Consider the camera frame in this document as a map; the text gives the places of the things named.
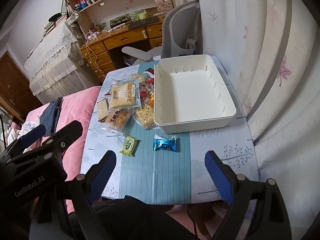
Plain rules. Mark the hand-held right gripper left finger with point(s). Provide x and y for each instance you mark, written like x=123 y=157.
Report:
x=102 y=175

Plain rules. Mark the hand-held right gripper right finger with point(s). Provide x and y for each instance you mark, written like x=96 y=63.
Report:
x=220 y=177

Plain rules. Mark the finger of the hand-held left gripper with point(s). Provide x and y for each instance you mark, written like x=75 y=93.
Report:
x=32 y=133
x=65 y=135

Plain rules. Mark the green snack packet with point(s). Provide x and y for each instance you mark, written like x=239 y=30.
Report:
x=130 y=145

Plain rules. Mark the brown sandwich cake packet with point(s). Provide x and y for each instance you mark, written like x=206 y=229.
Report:
x=103 y=110

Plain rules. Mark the orange bun packet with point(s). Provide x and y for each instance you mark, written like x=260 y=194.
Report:
x=117 y=120

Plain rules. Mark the blue snack packet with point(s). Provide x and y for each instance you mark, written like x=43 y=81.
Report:
x=165 y=145

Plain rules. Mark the light blue bread packet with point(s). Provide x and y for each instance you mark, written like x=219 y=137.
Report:
x=125 y=93

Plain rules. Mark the clear bag of puffed cubes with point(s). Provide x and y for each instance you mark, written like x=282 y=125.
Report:
x=146 y=115

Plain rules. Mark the white plastic bin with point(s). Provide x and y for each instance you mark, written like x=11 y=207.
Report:
x=192 y=97

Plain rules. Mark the red white snack bag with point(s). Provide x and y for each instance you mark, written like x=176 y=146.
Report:
x=146 y=91

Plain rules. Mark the white floral blanket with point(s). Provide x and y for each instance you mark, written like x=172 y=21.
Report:
x=17 y=130

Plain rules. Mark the navy cloth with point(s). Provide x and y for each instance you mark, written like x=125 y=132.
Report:
x=50 y=115

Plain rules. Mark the pink blanket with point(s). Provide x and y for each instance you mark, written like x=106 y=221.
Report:
x=75 y=105

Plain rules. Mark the brown wooden door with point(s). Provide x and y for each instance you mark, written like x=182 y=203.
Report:
x=12 y=80

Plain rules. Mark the person's dark pants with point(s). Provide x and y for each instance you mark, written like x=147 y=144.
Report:
x=140 y=220

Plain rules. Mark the lace-covered piano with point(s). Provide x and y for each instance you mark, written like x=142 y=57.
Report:
x=55 y=55

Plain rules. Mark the round cookie packet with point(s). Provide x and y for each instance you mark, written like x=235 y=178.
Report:
x=138 y=77

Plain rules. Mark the black bag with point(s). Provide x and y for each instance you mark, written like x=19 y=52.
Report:
x=128 y=60

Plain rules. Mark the dark red snack packet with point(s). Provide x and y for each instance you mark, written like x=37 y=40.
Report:
x=150 y=71

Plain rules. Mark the stack of flat books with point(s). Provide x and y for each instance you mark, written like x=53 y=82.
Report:
x=50 y=26

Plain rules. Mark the white floral cloth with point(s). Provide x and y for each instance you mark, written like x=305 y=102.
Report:
x=275 y=80

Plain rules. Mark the floral fabric bag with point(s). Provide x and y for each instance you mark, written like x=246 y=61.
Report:
x=73 y=18

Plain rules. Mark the black desk mat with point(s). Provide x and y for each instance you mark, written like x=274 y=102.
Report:
x=143 y=22

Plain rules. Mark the wooden bookshelf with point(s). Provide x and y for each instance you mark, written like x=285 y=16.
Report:
x=117 y=2

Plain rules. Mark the grey office chair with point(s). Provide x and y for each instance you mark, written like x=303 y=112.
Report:
x=175 y=30

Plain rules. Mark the patterned box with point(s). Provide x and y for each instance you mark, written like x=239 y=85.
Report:
x=163 y=6

